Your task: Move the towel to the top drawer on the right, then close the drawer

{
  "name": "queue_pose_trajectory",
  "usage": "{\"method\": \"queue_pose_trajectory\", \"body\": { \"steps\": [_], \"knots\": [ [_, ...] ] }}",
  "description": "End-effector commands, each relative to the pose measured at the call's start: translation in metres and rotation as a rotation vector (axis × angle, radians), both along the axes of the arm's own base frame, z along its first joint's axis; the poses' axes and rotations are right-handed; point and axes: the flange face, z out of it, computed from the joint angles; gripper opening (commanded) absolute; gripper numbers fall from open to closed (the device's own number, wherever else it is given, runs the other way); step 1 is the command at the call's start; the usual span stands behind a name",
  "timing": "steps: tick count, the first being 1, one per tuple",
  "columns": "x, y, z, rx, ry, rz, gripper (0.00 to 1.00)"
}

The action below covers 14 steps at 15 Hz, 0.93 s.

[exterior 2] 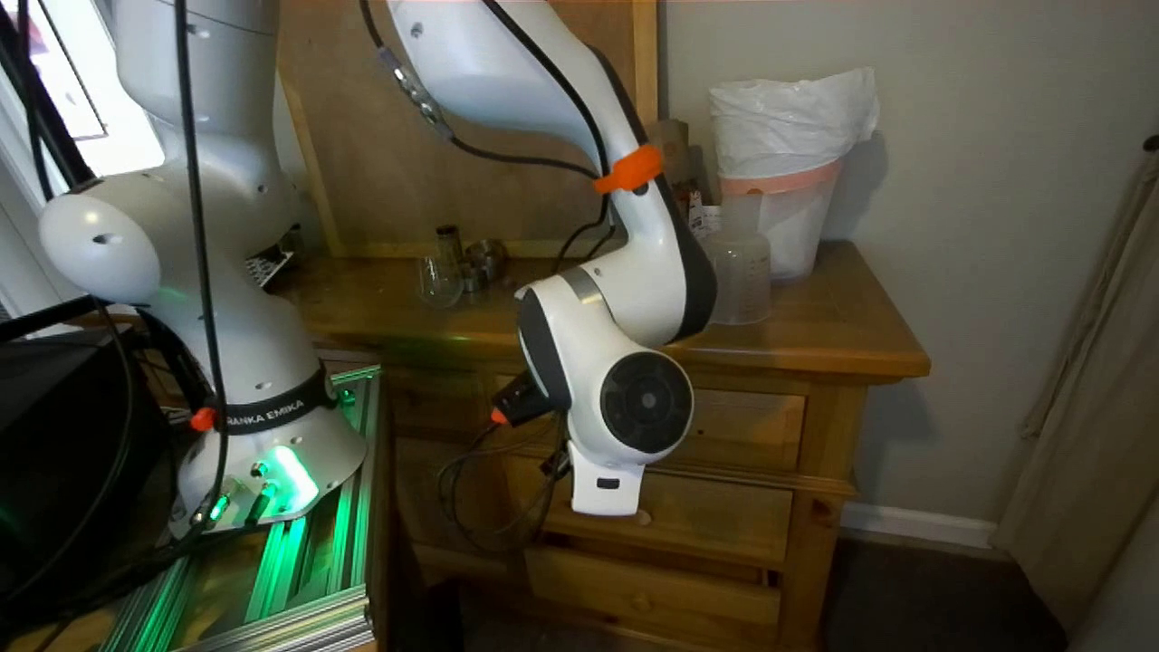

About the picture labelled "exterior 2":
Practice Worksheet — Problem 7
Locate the wooden drawer with knob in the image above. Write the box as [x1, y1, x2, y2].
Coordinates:
[481, 376, 812, 480]

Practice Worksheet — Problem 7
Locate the wide wooden drawer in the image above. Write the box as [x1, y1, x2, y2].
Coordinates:
[520, 549, 785, 634]
[529, 464, 795, 573]

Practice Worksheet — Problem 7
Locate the large steel measuring cup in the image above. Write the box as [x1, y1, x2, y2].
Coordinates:
[463, 235, 515, 289]

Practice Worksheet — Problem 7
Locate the stemless clear glass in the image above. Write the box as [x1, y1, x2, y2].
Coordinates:
[414, 246, 481, 311]

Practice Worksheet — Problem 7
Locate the wooden backboard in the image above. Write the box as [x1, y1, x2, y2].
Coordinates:
[269, 0, 667, 262]

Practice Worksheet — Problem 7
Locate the wooden dresser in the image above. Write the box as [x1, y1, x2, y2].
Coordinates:
[283, 235, 935, 652]

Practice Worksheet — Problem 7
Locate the bin with white liner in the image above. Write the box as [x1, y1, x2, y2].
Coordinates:
[705, 67, 882, 284]

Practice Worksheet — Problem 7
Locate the black box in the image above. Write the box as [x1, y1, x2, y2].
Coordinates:
[0, 320, 173, 610]

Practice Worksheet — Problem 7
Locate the white poster board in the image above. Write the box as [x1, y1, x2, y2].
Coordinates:
[32, 0, 167, 183]

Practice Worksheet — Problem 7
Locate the black wrist camera orange plug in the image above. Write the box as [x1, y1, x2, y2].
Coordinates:
[484, 368, 558, 432]

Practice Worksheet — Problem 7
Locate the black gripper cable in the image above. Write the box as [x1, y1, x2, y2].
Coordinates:
[354, 0, 661, 557]

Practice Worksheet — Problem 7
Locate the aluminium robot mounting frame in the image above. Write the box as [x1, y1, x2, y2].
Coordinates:
[95, 368, 383, 652]

